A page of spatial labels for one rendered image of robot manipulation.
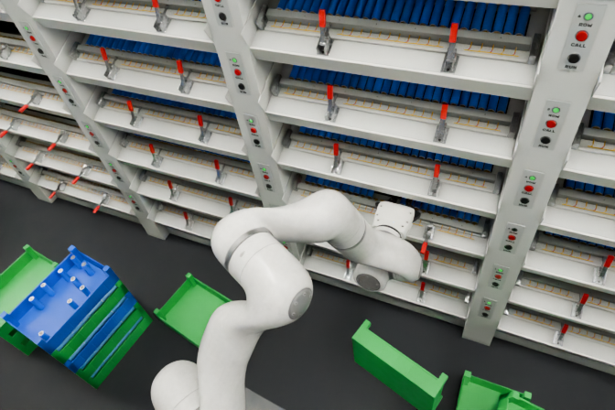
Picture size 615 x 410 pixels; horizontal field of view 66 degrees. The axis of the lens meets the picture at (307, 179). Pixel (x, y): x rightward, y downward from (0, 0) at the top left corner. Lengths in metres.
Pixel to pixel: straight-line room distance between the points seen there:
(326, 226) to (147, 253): 1.47
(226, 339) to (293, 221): 0.24
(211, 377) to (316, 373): 0.87
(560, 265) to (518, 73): 0.61
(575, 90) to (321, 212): 0.50
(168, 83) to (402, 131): 0.68
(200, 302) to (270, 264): 1.23
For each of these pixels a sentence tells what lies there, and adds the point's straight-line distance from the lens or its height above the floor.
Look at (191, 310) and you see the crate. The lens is 2.00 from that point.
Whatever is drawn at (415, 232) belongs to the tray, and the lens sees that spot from 1.41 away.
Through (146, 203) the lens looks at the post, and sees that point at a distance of 2.08.
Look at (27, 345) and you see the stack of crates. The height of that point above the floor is 0.04.
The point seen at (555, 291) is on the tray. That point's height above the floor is 0.36.
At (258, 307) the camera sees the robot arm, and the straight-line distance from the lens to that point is 0.80.
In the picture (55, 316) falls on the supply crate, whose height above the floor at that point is 0.32.
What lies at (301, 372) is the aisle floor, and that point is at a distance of 1.80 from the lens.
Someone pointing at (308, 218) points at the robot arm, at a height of 1.02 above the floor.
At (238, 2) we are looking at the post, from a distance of 1.08.
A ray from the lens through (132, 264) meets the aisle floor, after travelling 2.24.
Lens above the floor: 1.68
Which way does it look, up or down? 48 degrees down
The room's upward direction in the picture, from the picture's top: 10 degrees counter-clockwise
